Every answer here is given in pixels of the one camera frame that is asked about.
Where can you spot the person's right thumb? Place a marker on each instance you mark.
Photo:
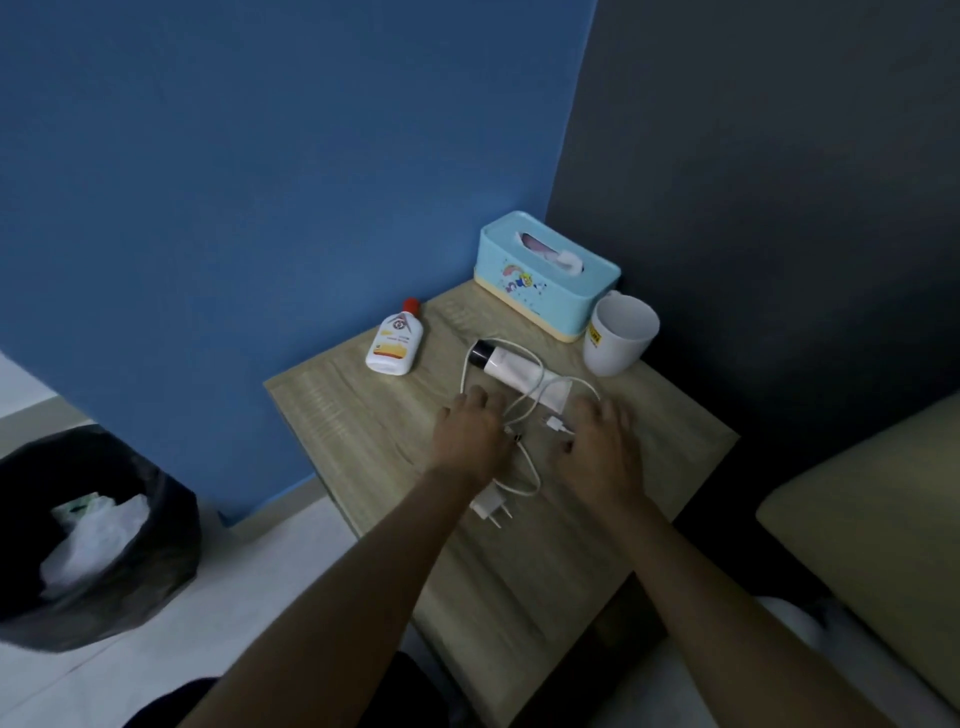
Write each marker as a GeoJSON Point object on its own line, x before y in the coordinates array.
{"type": "Point", "coordinates": [564, 451]}

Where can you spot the beige mattress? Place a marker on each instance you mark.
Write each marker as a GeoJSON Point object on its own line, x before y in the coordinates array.
{"type": "Point", "coordinates": [877, 517]}

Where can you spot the person's left hand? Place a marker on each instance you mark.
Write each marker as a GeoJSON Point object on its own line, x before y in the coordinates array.
{"type": "Point", "coordinates": [471, 439]}

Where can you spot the white power adapter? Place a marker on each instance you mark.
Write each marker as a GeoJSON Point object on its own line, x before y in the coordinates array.
{"type": "Point", "coordinates": [487, 508]}

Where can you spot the person's right forearm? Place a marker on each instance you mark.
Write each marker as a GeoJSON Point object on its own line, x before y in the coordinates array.
{"type": "Point", "coordinates": [720, 622]}

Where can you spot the person's left thumb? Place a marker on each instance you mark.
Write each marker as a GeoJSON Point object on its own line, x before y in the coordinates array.
{"type": "Point", "coordinates": [510, 441]}

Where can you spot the white bottle with red cap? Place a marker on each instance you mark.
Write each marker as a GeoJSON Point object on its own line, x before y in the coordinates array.
{"type": "Point", "coordinates": [395, 343]}

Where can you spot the person's right hand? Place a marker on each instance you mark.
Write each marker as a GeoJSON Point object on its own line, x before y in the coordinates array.
{"type": "Point", "coordinates": [606, 461]}

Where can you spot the white mug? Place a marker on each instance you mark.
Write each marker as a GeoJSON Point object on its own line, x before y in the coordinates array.
{"type": "Point", "coordinates": [615, 341]}

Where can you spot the black trash bag bin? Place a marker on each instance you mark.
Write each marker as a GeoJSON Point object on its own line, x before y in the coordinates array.
{"type": "Point", "coordinates": [142, 570]}

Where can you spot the person's left forearm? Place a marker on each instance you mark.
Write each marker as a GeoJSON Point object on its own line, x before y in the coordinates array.
{"type": "Point", "coordinates": [352, 600]}

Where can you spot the white tissue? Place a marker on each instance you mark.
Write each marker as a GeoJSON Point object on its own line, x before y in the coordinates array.
{"type": "Point", "coordinates": [564, 259]}

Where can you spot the crumpled white trash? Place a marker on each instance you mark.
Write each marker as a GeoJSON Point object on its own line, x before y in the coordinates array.
{"type": "Point", "coordinates": [90, 544]}

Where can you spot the person's dark clothing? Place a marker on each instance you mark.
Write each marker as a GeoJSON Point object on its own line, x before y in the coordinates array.
{"type": "Point", "coordinates": [390, 694]}

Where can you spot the white tube with black cap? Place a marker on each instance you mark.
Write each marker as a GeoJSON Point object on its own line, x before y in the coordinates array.
{"type": "Point", "coordinates": [511, 370]}

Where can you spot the light blue tissue box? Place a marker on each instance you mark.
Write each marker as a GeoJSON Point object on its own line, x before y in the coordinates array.
{"type": "Point", "coordinates": [541, 289]}

